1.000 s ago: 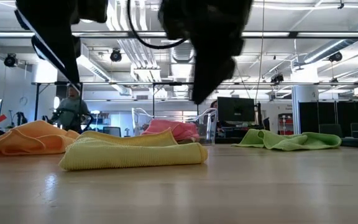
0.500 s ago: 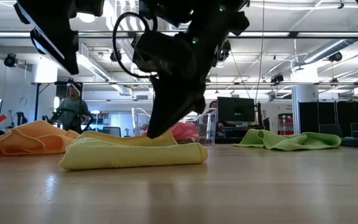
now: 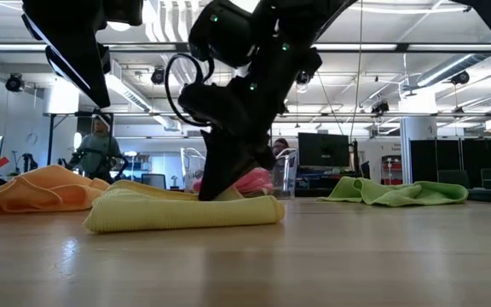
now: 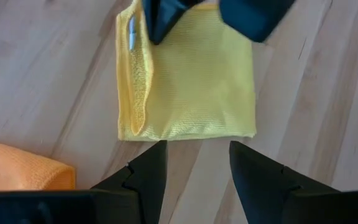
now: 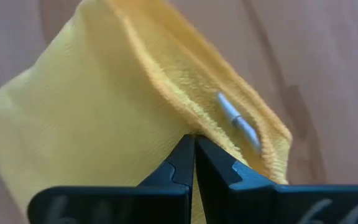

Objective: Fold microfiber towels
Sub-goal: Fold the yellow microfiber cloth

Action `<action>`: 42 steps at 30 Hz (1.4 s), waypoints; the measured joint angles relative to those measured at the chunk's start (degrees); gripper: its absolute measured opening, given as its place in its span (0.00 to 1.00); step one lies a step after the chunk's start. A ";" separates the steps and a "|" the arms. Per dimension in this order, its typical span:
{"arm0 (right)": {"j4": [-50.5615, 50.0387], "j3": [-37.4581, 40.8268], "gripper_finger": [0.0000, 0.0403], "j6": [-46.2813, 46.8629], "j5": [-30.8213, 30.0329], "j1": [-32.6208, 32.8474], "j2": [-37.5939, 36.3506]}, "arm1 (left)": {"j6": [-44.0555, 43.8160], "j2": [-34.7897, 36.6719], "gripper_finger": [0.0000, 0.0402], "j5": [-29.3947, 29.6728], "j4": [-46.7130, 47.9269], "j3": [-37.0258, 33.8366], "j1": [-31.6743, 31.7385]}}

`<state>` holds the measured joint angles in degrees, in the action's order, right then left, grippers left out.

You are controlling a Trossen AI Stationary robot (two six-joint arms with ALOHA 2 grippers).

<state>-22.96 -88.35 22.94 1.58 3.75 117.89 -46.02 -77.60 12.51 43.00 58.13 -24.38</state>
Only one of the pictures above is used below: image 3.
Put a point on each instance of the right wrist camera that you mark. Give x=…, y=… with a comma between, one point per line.
x=211, y=102

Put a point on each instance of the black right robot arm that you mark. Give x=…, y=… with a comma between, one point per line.
x=305, y=17

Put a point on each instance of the black room partition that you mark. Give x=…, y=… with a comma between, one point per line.
x=450, y=158

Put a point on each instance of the green towel with white tag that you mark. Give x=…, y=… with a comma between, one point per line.
x=399, y=194

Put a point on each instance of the black background rig frame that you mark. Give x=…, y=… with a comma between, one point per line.
x=50, y=136

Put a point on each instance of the black computer monitor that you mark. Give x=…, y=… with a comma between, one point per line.
x=322, y=149

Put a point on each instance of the clear plastic bin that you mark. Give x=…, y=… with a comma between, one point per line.
x=288, y=170

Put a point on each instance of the long ceiling light strip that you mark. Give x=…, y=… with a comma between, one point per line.
x=356, y=47

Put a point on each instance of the black ceiling spotlight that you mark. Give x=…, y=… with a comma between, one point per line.
x=159, y=77
x=460, y=77
x=14, y=83
x=303, y=79

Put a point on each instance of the yellow microfiber towel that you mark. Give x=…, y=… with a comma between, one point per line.
x=177, y=213

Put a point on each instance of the red and white rack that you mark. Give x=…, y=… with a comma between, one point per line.
x=392, y=170

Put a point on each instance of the orange microfiber towel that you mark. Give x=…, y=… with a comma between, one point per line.
x=36, y=187

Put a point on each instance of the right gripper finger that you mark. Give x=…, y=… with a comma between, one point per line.
x=222, y=170
x=264, y=157

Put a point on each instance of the standing person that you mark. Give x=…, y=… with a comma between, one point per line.
x=94, y=149

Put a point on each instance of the pink microfiber towel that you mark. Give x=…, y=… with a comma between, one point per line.
x=254, y=181

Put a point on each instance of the seated person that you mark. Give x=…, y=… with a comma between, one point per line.
x=280, y=146

